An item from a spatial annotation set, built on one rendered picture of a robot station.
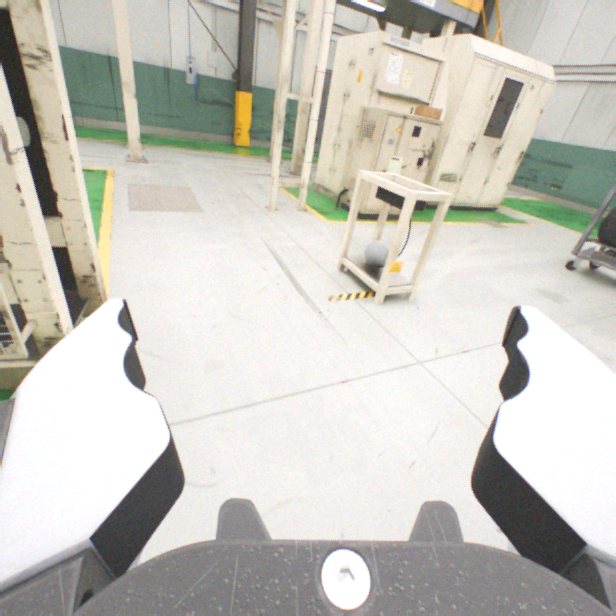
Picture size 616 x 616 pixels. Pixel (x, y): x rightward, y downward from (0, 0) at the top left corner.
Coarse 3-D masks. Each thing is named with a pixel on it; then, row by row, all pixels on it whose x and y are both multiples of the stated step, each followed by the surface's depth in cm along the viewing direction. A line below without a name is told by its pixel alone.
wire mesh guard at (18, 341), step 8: (0, 288) 91; (0, 296) 92; (0, 304) 93; (8, 304) 95; (8, 312) 95; (8, 320) 96; (8, 328) 98; (16, 328) 99; (16, 336) 99; (16, 344) 101; (24, 344) 103; (0, 352) 102; (24, 352) 103
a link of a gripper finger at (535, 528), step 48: (528, 336) 9; (528, 384) 7; (576, 384) 7; (528, 432) 6; (576, 432) 6; (480, 480) 6; (528, 480) 5; (576, 480) 6; (528, 528) 6; (576, 528) 5
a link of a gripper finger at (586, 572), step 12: (576, 564) 5; (588, 564) 5; (600, 564) 4; (564, 576) 5; (576, 576) 5; (588, 576) 5; (600, 576) 4; (612, 576) 4; (588, 588) 5; (600, 588) 4; (612, 588) 4; (600, 600) 4; (612, 600) 4
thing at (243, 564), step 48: (240, 528) 5; (432, 528) 5; (144, 576) 4; (192, 576) 4; (240, 576) 4; (288, 576) 4; (336, 576) 4; (384, 576) 4; (432, 576) 4; (480, 576) 4; (528, 576) 4
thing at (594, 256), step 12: (612, 192) 334; (600, 216) 347; (612, 216) 337; (588, 228) 355; (600, 228) 348; (612, 228) 337; (588, 240) 364; (600, 240) 357; (612, 240) 342; (576, 252) 368; (588, 252) 359; (600, 252) 390; (612, 252) 385; (576, 264) 372; (600, 264) 349; (612, 264) 352
